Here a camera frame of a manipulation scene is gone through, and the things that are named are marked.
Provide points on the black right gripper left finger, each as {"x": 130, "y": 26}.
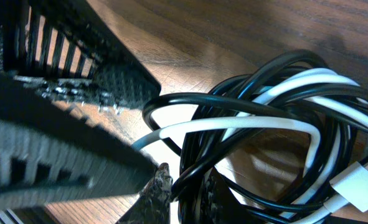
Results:
{"x": 48, "y": 155}

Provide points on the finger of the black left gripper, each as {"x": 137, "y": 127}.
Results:
{"x": 219, "y": 206}
{"x": 153, "y": 204}

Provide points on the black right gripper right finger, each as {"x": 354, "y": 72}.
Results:
{"x": 63, "y": 51}

